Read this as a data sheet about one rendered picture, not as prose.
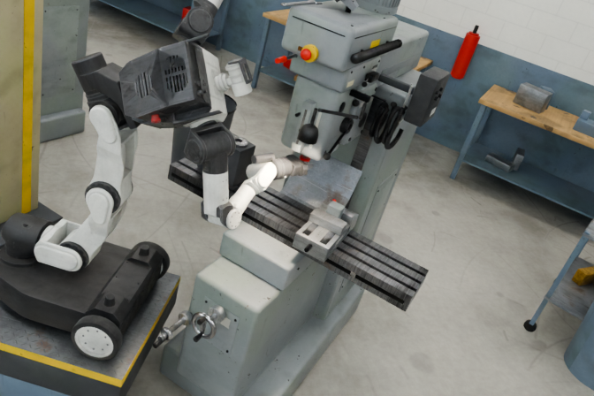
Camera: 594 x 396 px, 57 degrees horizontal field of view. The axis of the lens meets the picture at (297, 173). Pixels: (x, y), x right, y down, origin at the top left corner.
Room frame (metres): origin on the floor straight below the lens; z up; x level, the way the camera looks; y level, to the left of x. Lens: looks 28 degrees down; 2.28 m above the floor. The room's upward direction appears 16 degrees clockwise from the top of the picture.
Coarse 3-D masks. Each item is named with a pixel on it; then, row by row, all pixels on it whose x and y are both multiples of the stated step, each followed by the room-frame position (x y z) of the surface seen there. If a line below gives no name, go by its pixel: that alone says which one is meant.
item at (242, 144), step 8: (240, 144) 2.20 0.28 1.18; (248, 144) 2.25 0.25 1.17; (240, 152) 2.16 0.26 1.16; (248, 152) 2.22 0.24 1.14; (232, 160) 2.17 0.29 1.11; (240, 160) 2.17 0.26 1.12; (248, 160) 2.23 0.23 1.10; (232, 168) 2.16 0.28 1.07; (240, 168) 2.19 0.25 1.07; (232, 176) 2.16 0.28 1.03; (240, 176) 2.20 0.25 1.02; (232, 184) 2.16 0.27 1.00
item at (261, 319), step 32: (224, 256) 1.91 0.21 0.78; (224, 288) 1.71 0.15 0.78; (256, 288) 1.76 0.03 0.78; (288, 288) 1.87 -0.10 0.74; (320, 288) 2.34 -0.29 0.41; (224, 320) 1.68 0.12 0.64; (256, 320) 1.64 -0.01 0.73; (288, 320) 2.00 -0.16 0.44; (192, 352) 1.73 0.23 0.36; (224, 352) 1.67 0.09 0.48; (256, 352) 1.73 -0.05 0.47; (224, 384) 1.66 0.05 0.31
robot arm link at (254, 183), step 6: (264, 168) 1.86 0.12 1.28; (270, 168) 1.88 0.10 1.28; (258, 174) 1.83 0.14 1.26; (264, 174) 1.85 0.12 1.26; (270, 174) 1.87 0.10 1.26; (246, 180) 1.83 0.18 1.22; (252, 180) 1.82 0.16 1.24; (258, 180) 1.82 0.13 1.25; (264, 180) 1.83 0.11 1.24; (270, 180) 1.86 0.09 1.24; (252, 186) 1.81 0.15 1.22; (258, 186) 1.81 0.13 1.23; (264, 186) 1.83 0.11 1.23; (258, 192) 1.82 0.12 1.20
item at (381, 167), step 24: (408, 72) 2.74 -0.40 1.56; (384, 96) 2.37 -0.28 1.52; (360, 144) 2.38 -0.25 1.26; (384, 144) 2.34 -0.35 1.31; (408, 144) 2.75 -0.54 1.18; (360, 168) 2.37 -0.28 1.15; (384, 168) 2.42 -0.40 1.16; (360, 192) 2.36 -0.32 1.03; (384, 192) 2.58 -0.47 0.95; (360, 216) 2.34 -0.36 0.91; (336, 288) 2.36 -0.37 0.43
